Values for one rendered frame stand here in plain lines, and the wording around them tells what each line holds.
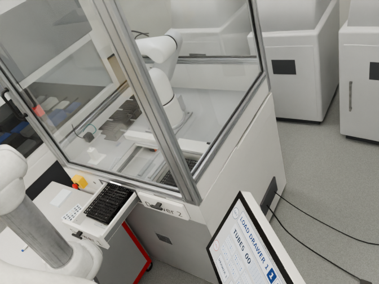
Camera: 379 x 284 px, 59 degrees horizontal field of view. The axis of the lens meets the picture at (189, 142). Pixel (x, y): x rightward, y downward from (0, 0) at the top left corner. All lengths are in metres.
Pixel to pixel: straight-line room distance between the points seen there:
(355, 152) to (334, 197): 0.49
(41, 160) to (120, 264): 0.90
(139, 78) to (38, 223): 0.58
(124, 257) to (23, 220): 1.22
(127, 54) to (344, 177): 2.12
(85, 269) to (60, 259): 0.13
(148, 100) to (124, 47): 0.21
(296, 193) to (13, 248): 1.98
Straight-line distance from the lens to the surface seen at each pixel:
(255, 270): 1.14
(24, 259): 2.16
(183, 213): 1.65
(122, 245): 2.26
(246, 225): 1.17
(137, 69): 1.12
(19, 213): 1.17
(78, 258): 1.42
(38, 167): 2.55
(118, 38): 1.10
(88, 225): 1.93
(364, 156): 3.00
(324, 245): 2.47
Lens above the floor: 2.11
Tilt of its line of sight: 38 degrees down
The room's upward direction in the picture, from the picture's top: 21 degrees counter-clockwise
